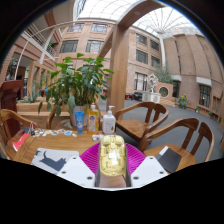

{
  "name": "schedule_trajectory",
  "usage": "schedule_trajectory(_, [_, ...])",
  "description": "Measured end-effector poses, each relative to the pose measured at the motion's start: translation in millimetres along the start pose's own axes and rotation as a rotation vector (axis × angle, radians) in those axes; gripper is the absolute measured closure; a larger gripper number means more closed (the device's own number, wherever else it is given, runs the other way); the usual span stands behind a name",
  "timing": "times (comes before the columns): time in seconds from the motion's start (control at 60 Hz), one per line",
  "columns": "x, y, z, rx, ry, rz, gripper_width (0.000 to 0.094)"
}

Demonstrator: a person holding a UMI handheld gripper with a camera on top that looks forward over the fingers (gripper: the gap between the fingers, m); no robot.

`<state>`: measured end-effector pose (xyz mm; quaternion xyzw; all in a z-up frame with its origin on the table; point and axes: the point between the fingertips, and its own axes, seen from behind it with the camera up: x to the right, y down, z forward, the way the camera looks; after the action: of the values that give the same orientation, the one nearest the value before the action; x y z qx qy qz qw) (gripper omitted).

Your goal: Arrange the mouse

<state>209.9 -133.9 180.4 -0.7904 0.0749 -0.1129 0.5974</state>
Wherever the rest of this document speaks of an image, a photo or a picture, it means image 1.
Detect yellow flower pot plant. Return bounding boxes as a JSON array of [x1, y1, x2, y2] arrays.
[[177, 93, 189, 110]]

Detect white pump bottle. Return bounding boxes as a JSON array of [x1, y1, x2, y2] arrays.
[[102, 105, 117, 135]]

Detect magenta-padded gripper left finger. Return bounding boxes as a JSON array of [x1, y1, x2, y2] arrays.
[[56, 142, 102, 189]]

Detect yellow dish soap bottle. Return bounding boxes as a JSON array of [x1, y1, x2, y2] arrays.
[[86, 102, 100, 135]]

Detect blue squeeze tube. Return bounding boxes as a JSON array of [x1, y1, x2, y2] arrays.
[[74, 111, 86, 136]]

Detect bunch of keys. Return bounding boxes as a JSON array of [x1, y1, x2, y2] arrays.
[[27, 122, 38, 137]]

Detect dark red wooden lectern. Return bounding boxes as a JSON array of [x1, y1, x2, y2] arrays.
[[0, 79, 25, 135]]

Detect white outdoor sculpture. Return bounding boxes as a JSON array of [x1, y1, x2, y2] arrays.
[[146, 73, 160, 94]]

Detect green potted plant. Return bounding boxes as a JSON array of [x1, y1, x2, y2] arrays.
[[37, 52, 115, 128]]

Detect wooden planter with plants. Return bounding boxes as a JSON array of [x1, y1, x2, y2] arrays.
[[15, 89, 48, 114]]

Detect white crumpled wrapper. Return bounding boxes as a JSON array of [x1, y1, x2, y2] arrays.
[[91, 133, 105, 142]]

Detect white cat-print mouse pad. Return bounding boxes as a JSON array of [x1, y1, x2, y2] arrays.
[[30, 147, 81, 175]]

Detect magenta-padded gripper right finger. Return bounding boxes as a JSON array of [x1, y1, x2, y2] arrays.
[[125, 142, 170, 189]]

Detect yellow translucent computer mouse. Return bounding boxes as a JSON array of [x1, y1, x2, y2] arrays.
[[98, 134, 128, 178]]

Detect red book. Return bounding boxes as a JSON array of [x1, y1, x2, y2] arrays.
[[12, 132, 31, 153]]

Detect round-back wooden chair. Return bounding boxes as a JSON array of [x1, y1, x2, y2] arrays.
[[139, 117, 216, 174], [0, 108, 38, 161], [114, 101, 170, 144], [45, 105, 73, 130]]

